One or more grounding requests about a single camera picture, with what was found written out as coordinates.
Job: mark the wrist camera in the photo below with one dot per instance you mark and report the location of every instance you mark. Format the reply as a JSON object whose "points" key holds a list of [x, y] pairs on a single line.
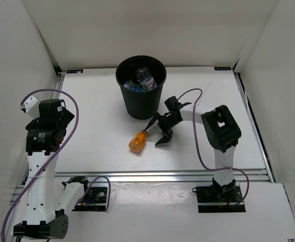
{"points": [[173, 104], [30, 107]]}

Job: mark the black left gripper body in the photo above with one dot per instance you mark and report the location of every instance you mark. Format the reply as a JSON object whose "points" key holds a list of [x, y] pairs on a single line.
{"points": [[66, 118]]}

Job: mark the orange plastic bottle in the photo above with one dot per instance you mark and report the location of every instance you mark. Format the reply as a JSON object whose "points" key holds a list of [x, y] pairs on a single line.
{"points": [[137, 142]]}

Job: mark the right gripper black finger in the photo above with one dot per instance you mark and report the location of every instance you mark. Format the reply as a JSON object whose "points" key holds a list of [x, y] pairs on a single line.
{"points": [[167, 136], [155, 118]]}

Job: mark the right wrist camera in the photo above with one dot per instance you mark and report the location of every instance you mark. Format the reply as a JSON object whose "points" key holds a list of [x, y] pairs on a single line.
{"points": [[173, 104]]}

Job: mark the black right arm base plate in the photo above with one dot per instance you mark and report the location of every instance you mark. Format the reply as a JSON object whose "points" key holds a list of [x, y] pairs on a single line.
{"points": [[209, 200]]}

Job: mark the clear bottle with printed label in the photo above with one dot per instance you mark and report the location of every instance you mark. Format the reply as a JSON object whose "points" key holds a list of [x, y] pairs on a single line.
{"points": [[145, 79]]}

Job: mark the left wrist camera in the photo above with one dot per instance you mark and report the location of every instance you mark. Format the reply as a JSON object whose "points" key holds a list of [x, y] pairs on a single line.
{"points": [[30, 107]]}

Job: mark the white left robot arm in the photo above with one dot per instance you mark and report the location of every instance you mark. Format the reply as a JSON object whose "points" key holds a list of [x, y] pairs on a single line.
{"points": [[46, 218]]}

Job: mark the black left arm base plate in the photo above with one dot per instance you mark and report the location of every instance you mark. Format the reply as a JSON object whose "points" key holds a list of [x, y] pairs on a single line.
{"points": [[94, 201]]}

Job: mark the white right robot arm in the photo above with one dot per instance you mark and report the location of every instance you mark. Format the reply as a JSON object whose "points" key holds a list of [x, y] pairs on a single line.
{"points": [[222, 133]]}

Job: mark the aluminium table frame rail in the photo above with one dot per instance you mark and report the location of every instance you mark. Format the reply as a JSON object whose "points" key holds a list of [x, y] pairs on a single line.
{"points": [[151, 192]]}

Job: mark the black waste bin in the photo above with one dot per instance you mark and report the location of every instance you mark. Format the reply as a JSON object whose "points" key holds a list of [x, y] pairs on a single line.
{"points": [[141, 105]]}

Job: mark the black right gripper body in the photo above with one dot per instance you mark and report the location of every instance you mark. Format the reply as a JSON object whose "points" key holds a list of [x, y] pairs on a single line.
{"points": [[166, 123]]}

